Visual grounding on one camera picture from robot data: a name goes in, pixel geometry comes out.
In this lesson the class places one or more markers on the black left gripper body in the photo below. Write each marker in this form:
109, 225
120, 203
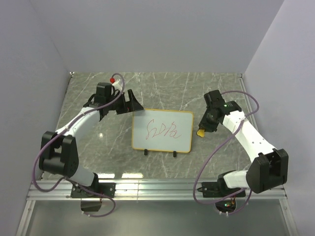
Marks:
119, 106

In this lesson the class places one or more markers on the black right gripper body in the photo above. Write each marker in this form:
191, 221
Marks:
213, 124

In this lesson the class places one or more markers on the yellow handled eraser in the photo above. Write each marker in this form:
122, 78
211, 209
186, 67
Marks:
200, 133

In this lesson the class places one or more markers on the yellow framed whiteboard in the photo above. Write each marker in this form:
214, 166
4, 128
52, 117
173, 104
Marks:
162, 130

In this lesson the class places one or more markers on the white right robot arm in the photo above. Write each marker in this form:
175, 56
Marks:
269, 165

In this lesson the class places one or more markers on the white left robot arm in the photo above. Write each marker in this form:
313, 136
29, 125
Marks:
59, 154

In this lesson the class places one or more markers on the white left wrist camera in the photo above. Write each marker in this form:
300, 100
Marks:
116, 83

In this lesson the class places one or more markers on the aluminium side rail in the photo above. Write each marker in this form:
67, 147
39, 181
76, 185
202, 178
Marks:
247, 105

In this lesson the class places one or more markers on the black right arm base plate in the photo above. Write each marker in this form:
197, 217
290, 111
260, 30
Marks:
210, 190

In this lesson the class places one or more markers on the aluminium mounting rail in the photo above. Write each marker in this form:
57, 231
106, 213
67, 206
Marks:
138, 190

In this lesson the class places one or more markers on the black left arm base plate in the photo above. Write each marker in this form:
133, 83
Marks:
103, 189

